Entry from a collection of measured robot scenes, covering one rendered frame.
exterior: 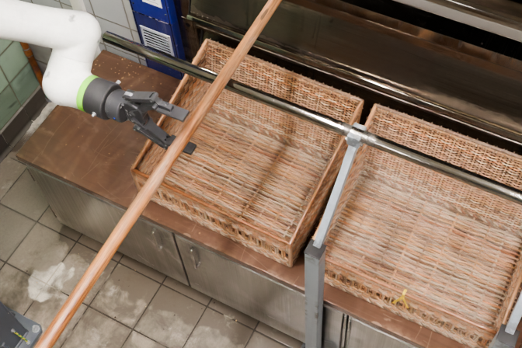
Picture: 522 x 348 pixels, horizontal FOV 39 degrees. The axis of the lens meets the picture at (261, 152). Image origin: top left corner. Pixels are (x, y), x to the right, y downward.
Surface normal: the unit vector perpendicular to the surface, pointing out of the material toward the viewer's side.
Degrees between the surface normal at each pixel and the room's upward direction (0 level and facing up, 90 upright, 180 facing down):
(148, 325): 0
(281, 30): 70
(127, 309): 0
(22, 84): 90
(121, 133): 0
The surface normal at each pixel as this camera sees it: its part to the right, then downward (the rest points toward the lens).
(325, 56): -0.46, 0.51
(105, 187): -0.05, -0.55
